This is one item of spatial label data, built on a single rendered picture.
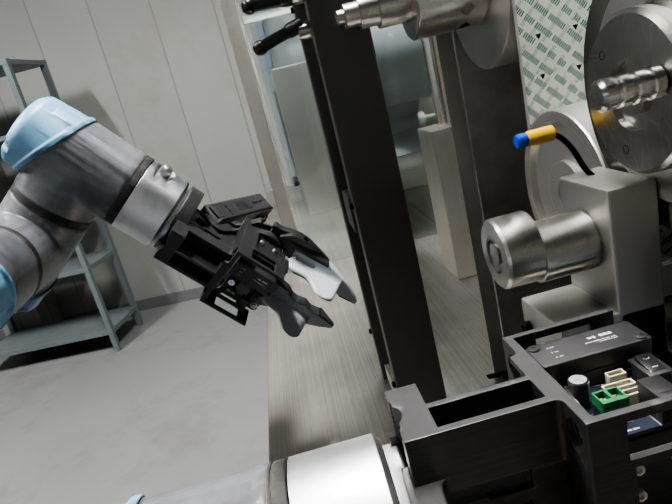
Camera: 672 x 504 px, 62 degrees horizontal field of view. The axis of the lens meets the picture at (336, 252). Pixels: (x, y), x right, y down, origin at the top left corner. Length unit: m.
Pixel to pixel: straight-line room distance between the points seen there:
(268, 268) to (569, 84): 0.30
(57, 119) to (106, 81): 3.67
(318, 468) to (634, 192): 0.20
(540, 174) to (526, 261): 0.17
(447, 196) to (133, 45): 3.37
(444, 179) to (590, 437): 0.79
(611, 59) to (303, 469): 0.23
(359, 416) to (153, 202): 0.36
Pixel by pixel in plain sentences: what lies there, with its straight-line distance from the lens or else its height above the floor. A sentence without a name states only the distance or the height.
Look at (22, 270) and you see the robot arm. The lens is 0.49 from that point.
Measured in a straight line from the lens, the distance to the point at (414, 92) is 1.26.
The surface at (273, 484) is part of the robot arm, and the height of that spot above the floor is 1.15.
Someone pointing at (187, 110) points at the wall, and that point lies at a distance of 4.05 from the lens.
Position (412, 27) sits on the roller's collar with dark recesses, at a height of 1.31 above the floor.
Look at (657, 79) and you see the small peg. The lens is 0.27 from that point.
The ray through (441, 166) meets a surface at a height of 1.11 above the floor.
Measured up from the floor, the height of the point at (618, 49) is 1.27.
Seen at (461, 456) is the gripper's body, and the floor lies 1.15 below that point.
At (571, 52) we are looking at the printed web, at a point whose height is 1.27.
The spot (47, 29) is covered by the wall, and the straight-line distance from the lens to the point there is 4.38.
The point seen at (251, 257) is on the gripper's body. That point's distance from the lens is 0.53.
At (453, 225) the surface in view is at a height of 1.00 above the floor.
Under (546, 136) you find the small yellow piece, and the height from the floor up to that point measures 1.23.
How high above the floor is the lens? 1.29
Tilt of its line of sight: 17 degrees down
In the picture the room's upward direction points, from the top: 14 degrees counter-clockwise
